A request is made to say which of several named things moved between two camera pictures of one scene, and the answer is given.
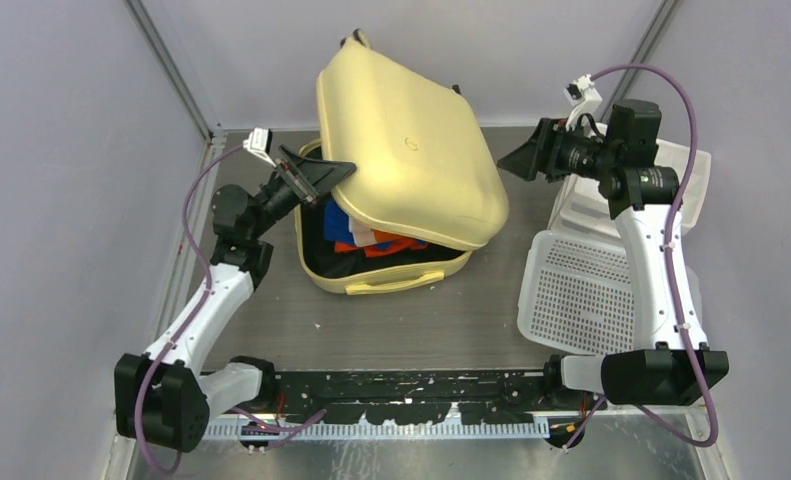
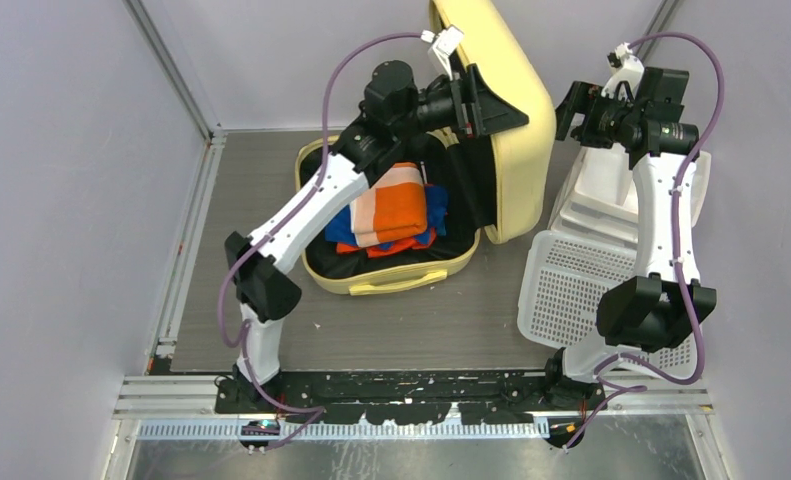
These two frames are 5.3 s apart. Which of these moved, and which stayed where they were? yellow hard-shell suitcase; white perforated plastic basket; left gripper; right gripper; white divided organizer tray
Moved: left gripper; yellow hard-shell suitcase; right gripper
Stayed: white divided organizer tray; white perforated plastic basket
